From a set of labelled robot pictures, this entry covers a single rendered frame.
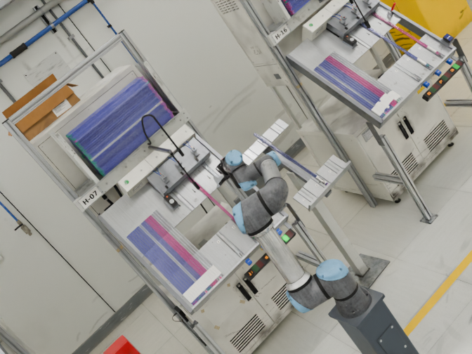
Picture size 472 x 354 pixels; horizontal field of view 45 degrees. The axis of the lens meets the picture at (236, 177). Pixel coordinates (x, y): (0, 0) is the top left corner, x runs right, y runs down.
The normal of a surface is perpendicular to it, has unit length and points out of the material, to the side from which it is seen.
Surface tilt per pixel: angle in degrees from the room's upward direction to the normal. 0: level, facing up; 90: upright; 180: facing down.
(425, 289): 0
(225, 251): 48
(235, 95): 90
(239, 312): 90
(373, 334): 90
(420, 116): 90
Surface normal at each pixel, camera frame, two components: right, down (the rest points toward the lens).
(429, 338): -0.55, -0.75
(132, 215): -0.04, -0.42
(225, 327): 0.45, 0.11
